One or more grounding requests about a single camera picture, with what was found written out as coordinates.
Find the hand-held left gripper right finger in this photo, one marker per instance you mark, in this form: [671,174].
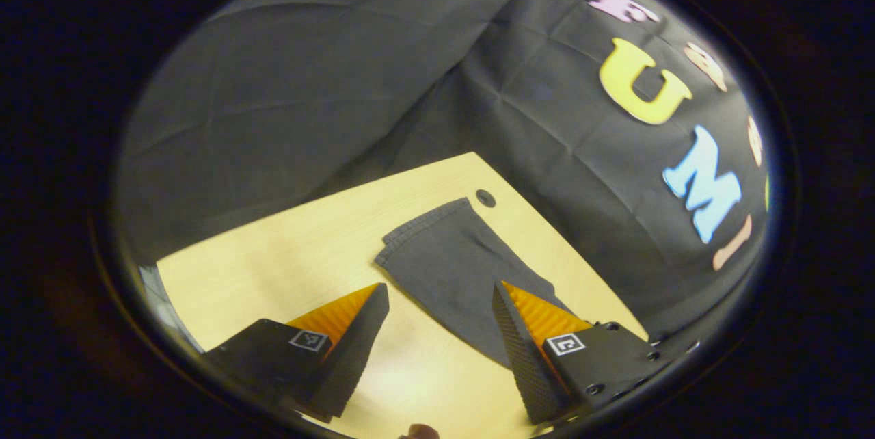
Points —
[523,357]

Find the black table grommet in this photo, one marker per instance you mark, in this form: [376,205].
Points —
[485,197]

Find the dark grey jeans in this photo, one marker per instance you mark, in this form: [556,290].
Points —
[444,268]

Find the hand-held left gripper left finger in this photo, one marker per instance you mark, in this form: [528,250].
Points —
[355,350]

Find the black backdrop cloth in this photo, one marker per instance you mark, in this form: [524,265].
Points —
[307,83]

